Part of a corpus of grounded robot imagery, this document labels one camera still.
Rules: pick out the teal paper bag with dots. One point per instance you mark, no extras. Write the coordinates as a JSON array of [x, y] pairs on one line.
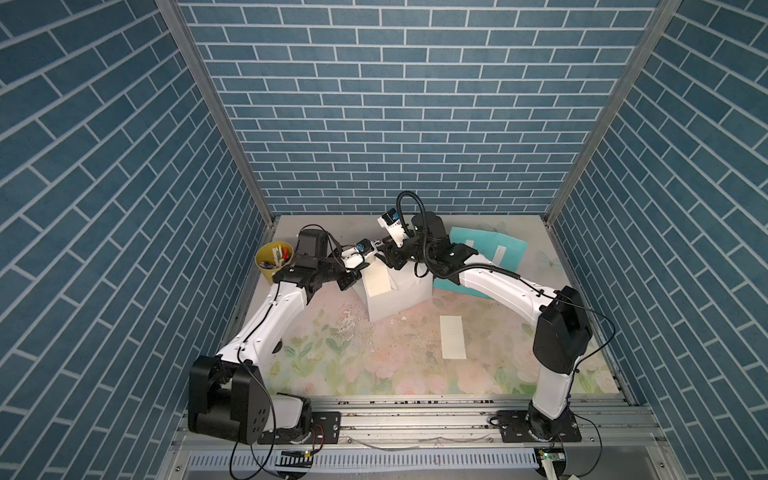
[[501, 249]]

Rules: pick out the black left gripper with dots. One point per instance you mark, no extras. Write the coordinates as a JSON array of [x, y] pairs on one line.
[[349, 278]]

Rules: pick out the aluminium frame rail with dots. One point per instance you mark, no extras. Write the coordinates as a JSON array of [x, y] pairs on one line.
[[446, 438]]

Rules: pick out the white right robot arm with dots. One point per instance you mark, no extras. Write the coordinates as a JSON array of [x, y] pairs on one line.
[[558, 316]]

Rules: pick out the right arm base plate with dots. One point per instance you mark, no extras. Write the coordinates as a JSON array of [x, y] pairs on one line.
[[521, 426]]

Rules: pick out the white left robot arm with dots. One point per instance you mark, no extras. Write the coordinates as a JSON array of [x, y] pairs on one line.
[[228, 398]]

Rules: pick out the white lined receipt paper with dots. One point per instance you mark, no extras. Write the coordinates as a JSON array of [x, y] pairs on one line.
[[376, 278]]

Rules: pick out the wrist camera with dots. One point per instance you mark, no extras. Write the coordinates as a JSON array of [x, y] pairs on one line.
[[357, 256], [391, 221]]

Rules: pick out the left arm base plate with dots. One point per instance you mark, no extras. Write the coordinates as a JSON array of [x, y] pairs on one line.
[[323, 428]]

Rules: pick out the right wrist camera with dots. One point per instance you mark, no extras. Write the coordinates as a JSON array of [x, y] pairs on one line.
[[391, 221]]

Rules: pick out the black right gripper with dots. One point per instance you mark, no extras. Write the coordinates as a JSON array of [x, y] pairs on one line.
[[393, 254]]

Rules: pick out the yellow pen cup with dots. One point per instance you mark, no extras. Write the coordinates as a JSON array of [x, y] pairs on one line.
[[272, 257]]

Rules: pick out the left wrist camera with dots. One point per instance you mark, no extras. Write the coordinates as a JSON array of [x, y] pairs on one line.
[[357, 256]]

